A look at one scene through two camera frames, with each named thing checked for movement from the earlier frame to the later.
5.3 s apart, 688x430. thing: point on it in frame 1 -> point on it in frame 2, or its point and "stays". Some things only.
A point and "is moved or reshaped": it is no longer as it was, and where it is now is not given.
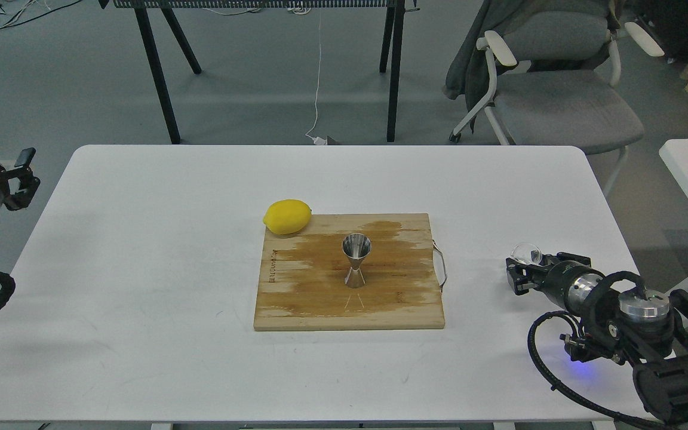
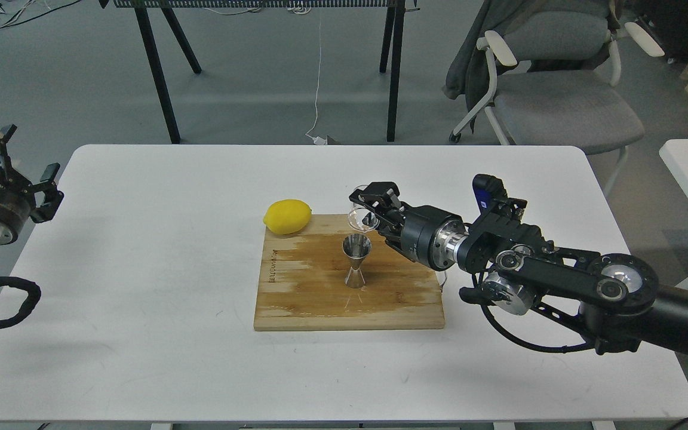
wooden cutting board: (303, 274) stays
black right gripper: (570, 283) -> (428, 235)
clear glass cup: (527, 252) is moved or reshaped
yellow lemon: (286, 217) stays
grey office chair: (561, 93) stays
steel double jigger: (356, 246) stays
